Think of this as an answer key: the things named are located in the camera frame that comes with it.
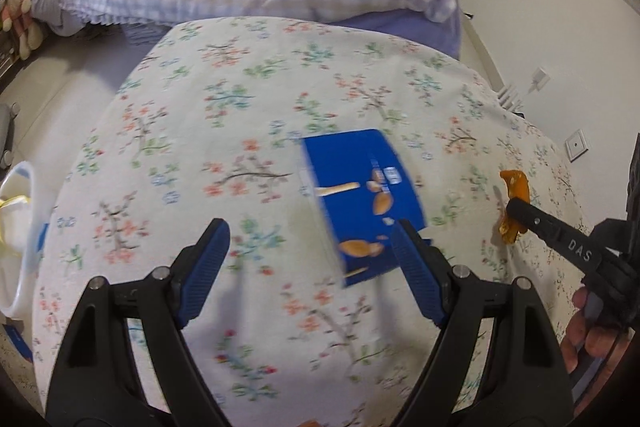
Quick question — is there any person's right hand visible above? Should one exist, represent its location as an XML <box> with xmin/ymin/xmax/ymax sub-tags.
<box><xmin>560</xmin><ymin>286</ymin><xmax>632</xmax><ymax>379</ymax></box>

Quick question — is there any orange gummy candy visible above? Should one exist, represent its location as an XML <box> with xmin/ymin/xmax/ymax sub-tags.
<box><xmin>500</xmin><ymin>169</ymin><xmax>532</xmax><ymax>245</ymax></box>

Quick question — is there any white router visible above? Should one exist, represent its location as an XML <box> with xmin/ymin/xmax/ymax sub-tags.
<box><xmin>495</xmin><ymin>82</ymin><xmax>525</xmax><ymax>110</ymax></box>

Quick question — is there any white wall socket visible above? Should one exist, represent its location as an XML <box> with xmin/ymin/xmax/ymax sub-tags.
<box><xmin>530</xmin><ymin>67</ymin><xmax>551</xmax><ymax>94</ymax></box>
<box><xmin>566</xmin><ymin>129</ymin><xmax>591</xmax><ymax>162</ymax></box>

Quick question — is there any floral bed sheet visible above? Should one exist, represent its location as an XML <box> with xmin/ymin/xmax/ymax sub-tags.
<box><xmin>31</xmin><ymin>16</ymin><xmax>596</xmax><ymax>427</ymax></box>

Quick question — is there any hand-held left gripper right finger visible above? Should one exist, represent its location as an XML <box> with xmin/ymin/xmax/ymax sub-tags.
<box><xmin>391</xmin><ymin>219</ymin><xmax>576</xmax><ymax>427</ymax></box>

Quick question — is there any pink plush monkey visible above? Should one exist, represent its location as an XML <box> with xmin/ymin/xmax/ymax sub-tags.
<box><xmin>0</xmin><ymin>0</ymin><xmax>37</xmax><ymax>60</ymax></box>

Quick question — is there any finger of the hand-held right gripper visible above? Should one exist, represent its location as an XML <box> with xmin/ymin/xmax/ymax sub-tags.
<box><xmin>505</xmin><ymin>197</ymin><xmax>608</xmax><ymax>279</ymax></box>

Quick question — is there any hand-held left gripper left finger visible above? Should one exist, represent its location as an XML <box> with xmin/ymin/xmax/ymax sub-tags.
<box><xmin>45</xmin><ymin>218</ymin><xmax>232</xmax><ymax>427</ymax></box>

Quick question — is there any blue snack box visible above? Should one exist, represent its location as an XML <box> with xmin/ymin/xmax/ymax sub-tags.
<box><xmin>299</xmin><ymin>129</ymin><xmax>432</xmax><ymax>291</ymax></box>

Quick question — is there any white bin with blue rim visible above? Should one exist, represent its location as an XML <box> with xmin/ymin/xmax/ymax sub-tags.
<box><xmin>0</xmin><ymin>161</ymin><xmax>52</xmax><ymax>323</ymax></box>

